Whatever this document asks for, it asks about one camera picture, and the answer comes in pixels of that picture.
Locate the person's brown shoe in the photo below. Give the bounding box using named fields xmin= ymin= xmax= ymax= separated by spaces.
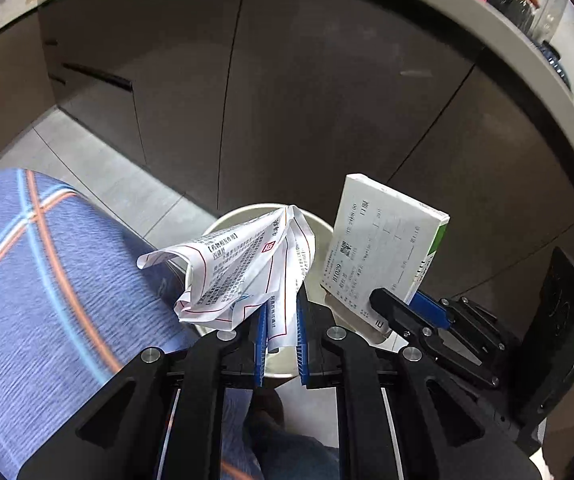
xmin=251 ymin=389 xmax=288 ymax=430

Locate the printed paper leaflet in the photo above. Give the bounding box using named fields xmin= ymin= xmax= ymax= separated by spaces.
xmin=137 ymin=204 xmax=318 ymax=356

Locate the white plastic bucket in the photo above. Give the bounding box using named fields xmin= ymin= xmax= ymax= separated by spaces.
xmin=187 ymin=202 xmax=415 ymax=383

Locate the person's jeans leg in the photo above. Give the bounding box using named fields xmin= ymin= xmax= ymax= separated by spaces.
xmin=244 ymin=430 xmax=340 ymax=480

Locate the long black cabinet handle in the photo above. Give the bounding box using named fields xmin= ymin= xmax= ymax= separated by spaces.
xmin=62 ymin=62 xmax=134 ymax=92

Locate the grey kitchen cabinet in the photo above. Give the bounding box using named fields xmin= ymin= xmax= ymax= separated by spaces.
xmin=0 ymin=0 xmax=574 ymax=341

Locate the blue plaid tablecloth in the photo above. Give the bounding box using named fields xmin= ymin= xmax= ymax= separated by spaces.
xmin=0 ymin=167 xmax=262 ymax=480

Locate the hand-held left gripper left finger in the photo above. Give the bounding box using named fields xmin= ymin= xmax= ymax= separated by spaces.
xmin=17 ymin=310 xmax=270 ymax=480

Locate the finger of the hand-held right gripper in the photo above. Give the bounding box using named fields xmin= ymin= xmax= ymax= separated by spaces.
xmin=409 ymin=291 xmax=508 ymax=361
xmin=369 ymin=287 xmax=500 ymax=389

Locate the white medicine box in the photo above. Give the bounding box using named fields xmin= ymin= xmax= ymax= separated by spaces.
xmin=319 ymin=173 xmax=451 ymax=346

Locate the dark sauce bottle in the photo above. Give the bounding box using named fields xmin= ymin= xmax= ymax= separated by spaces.
xmin=507 ymin=0 xmax=540 ymax=36

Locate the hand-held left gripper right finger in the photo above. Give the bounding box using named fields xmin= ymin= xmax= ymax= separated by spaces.
xmin=294 ymin=285 xmax=540 ymax=480

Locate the blue dish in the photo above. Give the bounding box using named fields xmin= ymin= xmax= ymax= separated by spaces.
xmin=537 ymin=42 xmax=566 ymax=76

